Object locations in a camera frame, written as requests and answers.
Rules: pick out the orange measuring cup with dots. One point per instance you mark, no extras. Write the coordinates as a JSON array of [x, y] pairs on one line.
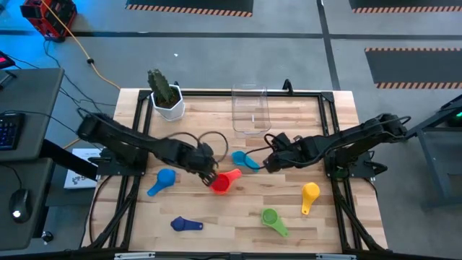
[[236, 173]]

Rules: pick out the black aluminium table frame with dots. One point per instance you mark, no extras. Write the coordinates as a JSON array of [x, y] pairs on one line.
[[209, 93]]

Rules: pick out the medium blue measuring cup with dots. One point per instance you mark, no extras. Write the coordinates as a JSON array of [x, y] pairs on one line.
[[166, 177]]

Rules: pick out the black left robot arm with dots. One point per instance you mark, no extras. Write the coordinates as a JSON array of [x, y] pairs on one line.
[[119, 139]]

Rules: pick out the small black screen device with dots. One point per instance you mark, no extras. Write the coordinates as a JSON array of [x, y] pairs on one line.
[[5, 60]]

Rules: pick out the black hazard-striped floor mat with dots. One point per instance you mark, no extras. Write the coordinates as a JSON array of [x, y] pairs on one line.
[[187, 5], [415, 66], [404, 3]]

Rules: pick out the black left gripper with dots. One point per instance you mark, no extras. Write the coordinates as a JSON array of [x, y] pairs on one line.
[[200, 160]]

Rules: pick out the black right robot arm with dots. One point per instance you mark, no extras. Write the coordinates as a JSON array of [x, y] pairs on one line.
[[346, 141]]

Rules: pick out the green measuring cup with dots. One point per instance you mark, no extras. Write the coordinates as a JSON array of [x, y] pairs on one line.
[[269, 216]]

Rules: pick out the white printed box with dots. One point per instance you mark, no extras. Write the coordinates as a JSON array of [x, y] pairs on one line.
[[77, 178]]

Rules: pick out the green cactus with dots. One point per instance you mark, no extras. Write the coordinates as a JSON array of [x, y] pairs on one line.
[[160, 88]]

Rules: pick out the yellow measuring cup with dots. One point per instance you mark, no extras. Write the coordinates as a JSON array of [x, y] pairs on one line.
[[310, 190]]

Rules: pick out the teal measuring cup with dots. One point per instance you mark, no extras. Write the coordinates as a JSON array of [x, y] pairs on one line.
[[239, 158]]

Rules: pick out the clear plastic basket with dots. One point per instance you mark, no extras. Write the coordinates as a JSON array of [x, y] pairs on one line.
[[250, 108]]

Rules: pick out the black keyboard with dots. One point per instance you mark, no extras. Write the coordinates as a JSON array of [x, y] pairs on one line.
[[11, 131]]

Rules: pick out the dark metal cart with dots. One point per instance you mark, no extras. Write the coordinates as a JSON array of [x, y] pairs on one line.
[[426, 126]]

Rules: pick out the black computer mouse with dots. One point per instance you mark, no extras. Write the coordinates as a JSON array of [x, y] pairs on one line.
[[19, 206]]

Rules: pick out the red tool case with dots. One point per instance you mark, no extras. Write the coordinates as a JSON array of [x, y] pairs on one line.
[[50, 18]]

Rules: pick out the silver bracket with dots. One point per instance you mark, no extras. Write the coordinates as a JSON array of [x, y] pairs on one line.
[[133, 256], [335, 257]]

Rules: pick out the dark blue measuring cup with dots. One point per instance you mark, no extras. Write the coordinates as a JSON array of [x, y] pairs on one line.
[[178, 224]]

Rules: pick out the black caster wheel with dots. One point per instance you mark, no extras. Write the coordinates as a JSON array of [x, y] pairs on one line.
[[47, 236]]

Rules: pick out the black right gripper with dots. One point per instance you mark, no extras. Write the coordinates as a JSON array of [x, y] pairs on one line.
[[285, 153]]

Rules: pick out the grey desk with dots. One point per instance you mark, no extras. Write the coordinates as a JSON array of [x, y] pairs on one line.
[[32, 94]]

